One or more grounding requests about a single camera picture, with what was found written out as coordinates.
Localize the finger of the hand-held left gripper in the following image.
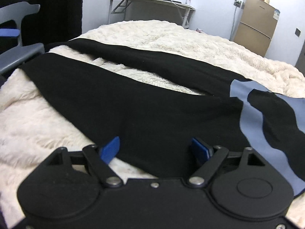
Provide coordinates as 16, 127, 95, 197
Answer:
0, 28, 21, 38

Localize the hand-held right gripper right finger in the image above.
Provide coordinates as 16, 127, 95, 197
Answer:
187, 138, 265, 186

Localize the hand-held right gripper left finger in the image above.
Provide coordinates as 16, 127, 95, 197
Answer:
43, 136, 124, 187

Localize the black and blue garment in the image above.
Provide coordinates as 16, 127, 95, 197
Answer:
18, 38, 305, 197

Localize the grey plastic chair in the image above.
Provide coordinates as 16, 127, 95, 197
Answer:
0, 1, 45, 75

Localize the black curtain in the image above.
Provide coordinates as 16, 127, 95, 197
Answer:
31, 0, 87, 46

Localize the cream fluffy blanket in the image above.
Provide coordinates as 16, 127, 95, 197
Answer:
0, 19, 305, 229

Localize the gold fridge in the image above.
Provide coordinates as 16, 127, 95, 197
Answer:
230, 0, 279, 58

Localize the grey folding table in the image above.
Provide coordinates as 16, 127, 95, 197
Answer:
106, 0, 196, 27

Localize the grey fridge power cable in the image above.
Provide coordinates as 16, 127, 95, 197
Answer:
230, 6, 239, 41

